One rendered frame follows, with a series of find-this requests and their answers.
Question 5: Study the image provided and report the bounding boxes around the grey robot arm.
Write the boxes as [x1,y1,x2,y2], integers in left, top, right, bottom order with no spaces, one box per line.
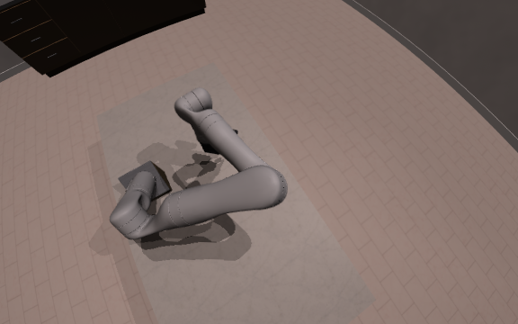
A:
[110,87,288,239]

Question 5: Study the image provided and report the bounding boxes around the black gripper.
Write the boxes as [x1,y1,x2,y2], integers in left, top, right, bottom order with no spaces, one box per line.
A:
[195,133,220,155]

